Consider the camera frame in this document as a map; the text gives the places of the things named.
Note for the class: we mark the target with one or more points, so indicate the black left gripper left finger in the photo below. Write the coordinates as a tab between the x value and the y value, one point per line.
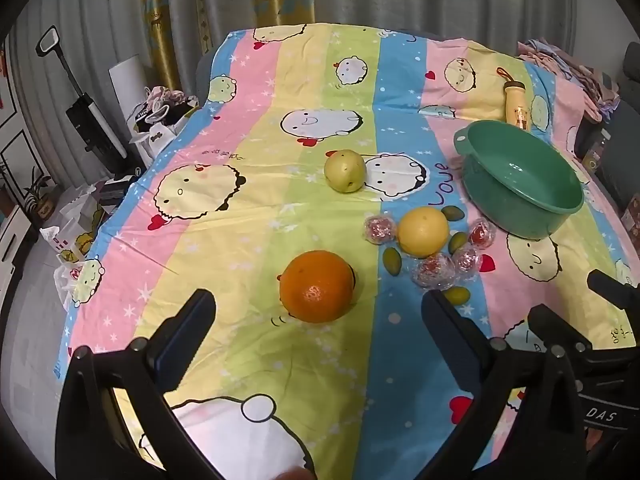
174	344

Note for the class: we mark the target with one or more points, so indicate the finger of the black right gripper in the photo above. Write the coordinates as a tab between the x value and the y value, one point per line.
623	296
558	336

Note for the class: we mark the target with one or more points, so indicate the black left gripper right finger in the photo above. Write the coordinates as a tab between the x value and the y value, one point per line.
465	349

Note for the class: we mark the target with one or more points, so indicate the plastic red fruit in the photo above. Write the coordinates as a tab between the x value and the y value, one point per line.
435	272
482	234
467	261
379	229

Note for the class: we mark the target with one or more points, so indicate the grey sofa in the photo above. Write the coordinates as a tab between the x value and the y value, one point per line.
618	173

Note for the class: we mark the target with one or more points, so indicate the yellow grapefruit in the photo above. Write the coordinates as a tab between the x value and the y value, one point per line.
422	231

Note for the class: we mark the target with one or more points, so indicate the green plastic basin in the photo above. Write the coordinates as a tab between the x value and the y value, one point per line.
516	180

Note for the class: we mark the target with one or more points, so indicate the orange fruit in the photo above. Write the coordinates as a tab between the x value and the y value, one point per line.
317	287

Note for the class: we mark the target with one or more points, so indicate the white plastic bag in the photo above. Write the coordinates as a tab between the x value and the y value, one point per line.
78	276

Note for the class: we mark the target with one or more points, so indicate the white tv cabinet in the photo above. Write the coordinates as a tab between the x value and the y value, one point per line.
17	238

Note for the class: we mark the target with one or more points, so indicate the pile of folded clothes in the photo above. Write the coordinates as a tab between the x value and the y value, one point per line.
601	93

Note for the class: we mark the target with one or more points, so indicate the yellow cartoon bottle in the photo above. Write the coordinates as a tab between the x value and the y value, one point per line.
516	110

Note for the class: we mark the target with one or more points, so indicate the green pear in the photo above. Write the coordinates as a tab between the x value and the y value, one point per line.
345	171

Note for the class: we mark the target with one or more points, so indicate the colourful cartoon striped bedsheet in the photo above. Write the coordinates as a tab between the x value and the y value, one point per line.
241	192

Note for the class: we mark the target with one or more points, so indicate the black white shopping bag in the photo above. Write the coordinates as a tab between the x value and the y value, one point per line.
158	119

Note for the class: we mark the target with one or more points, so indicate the black white floor vacuum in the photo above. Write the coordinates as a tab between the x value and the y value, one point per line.
99	137

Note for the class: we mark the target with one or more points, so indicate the white cylindrical lamp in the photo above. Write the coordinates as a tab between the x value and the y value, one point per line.
129	83

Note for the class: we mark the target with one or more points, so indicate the grey curtain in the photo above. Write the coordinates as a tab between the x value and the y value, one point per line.
171	36

